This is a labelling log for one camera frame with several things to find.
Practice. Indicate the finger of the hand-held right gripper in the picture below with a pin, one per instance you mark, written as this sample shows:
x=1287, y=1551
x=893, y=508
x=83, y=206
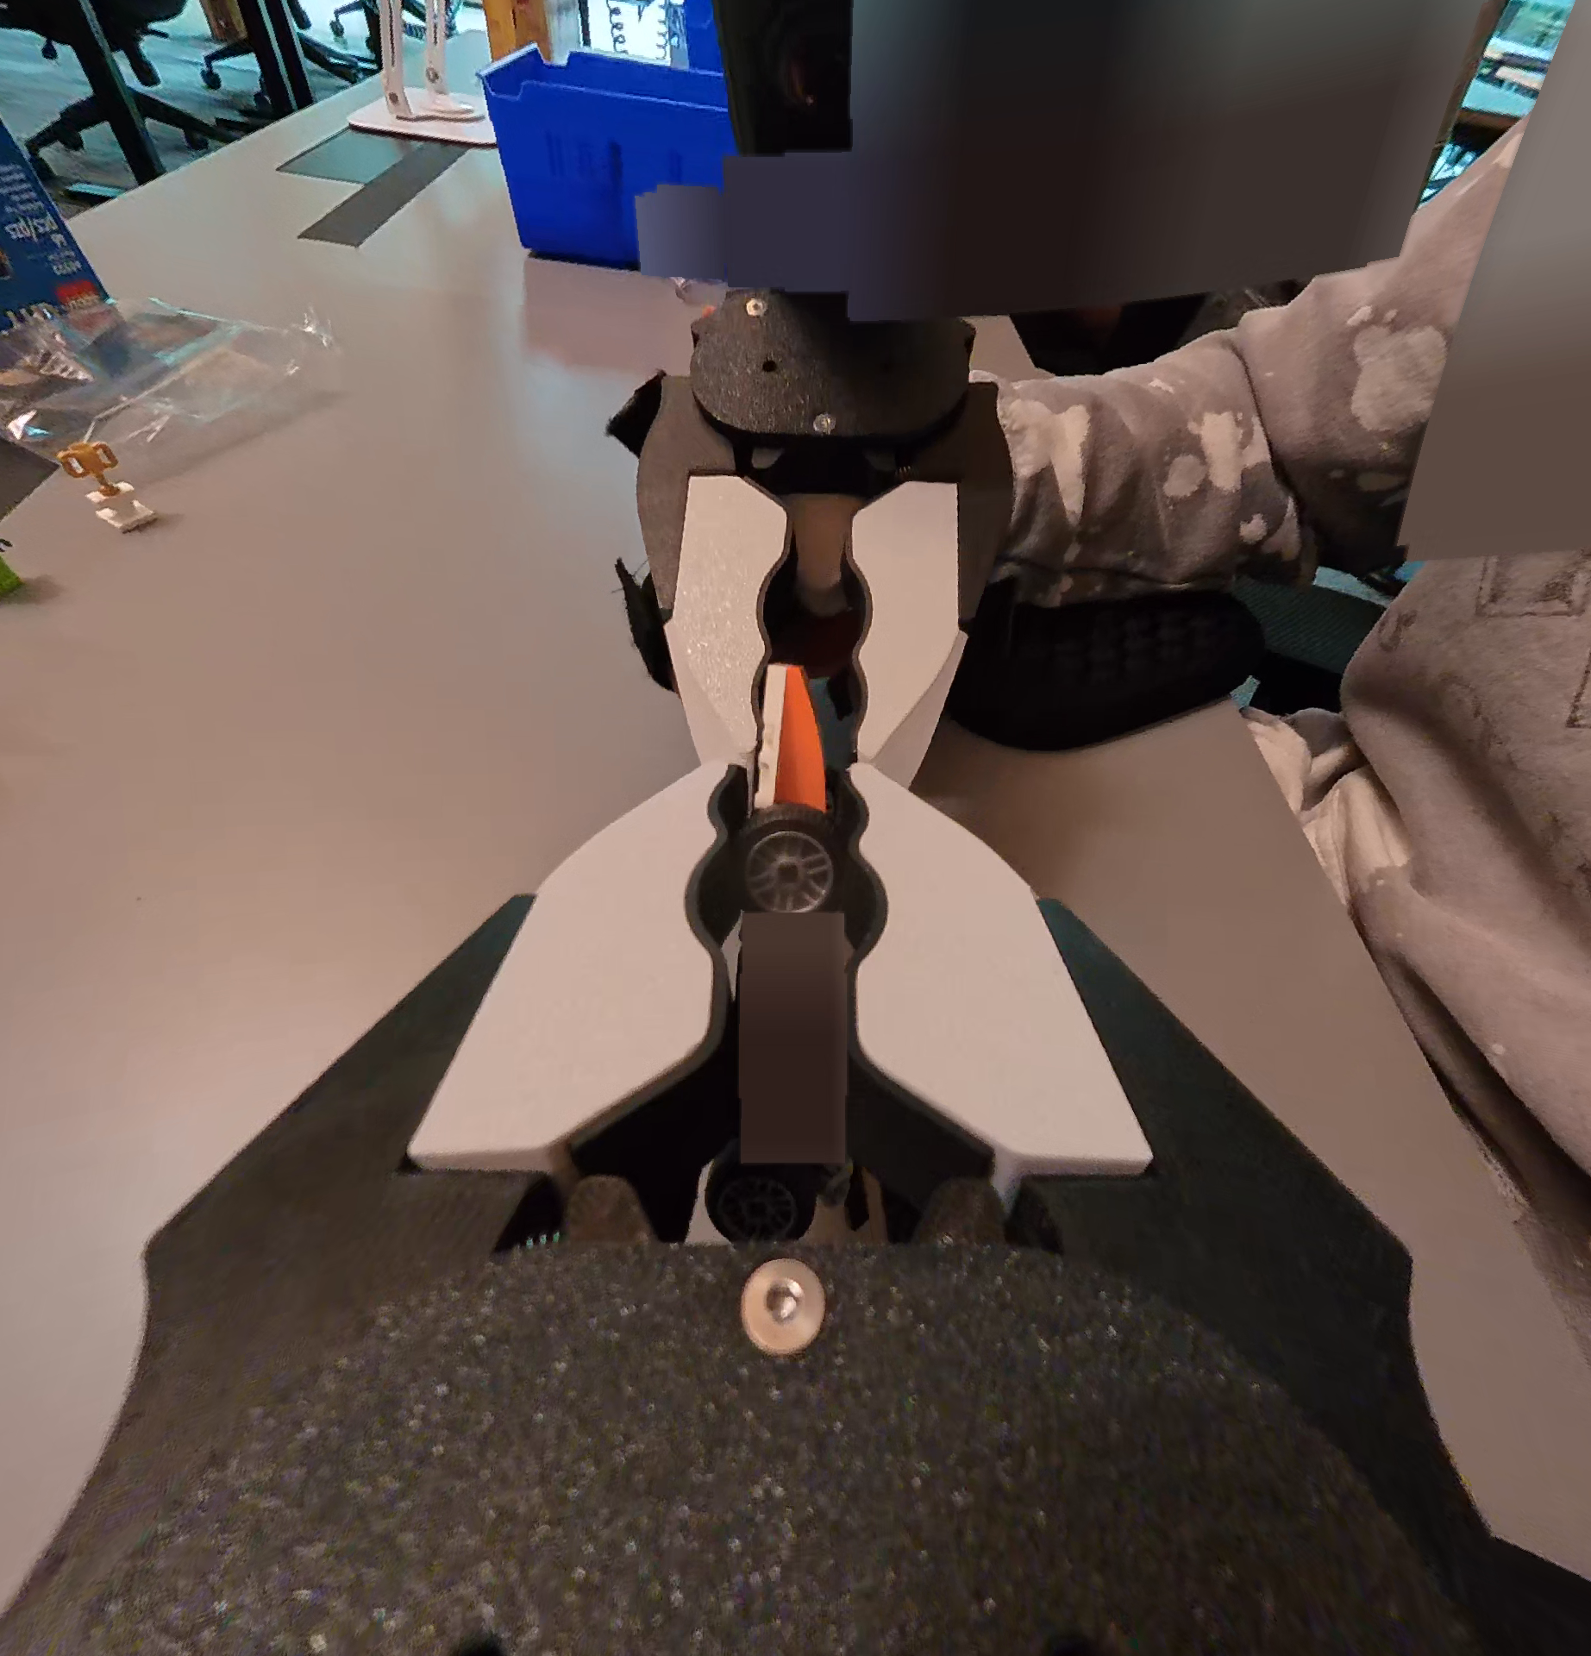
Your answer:
x=917, y=595
x=723, y=582

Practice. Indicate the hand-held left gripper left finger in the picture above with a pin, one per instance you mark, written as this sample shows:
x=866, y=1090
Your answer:
x=589, y=1036

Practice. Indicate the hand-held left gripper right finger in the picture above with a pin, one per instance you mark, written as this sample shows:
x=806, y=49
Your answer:
x=989, y=1036

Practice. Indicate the orange lego race car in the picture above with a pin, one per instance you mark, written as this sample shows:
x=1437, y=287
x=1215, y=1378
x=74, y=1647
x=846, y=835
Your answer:
x=795, y=738

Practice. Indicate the person's right forearm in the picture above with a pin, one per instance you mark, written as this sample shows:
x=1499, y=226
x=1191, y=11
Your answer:
x=1184, y=466

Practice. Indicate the small tan lego piece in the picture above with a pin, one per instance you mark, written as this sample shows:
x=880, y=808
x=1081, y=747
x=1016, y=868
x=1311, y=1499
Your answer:
x=110, y=497

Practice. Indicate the blue lego set box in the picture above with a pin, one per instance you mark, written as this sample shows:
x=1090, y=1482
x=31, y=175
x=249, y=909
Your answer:
x=20, y=246

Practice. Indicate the black mesh office chair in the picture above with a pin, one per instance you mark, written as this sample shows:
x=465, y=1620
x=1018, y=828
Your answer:
x=1106, y=667

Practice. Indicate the blue plastic bin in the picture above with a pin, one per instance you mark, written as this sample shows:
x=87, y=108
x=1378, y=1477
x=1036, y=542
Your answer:
x=589, y=155

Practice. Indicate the white display stand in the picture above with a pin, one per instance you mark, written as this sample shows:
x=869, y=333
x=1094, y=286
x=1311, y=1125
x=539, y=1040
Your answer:
x=419, y=118

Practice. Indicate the clear plastic bag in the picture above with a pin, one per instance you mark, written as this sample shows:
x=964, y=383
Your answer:
x=148, y=363

